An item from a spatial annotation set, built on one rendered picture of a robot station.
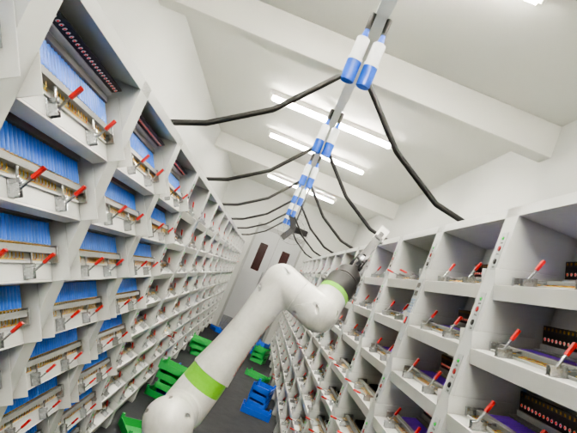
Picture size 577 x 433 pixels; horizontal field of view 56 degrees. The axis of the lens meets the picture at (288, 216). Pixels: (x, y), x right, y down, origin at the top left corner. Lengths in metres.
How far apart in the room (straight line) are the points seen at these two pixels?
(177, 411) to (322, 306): 0.45
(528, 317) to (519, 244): 0.22
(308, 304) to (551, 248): 0.78
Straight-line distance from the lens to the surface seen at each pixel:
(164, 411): 1.38
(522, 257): 1.80
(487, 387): 1.78
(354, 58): 2.39
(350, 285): 1.57
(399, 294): 3.12
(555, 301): 1.44
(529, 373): 1.42
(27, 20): 1.11
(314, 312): 1.48
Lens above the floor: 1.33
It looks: 6 degrees up
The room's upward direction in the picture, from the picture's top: 23 degrees clockwise
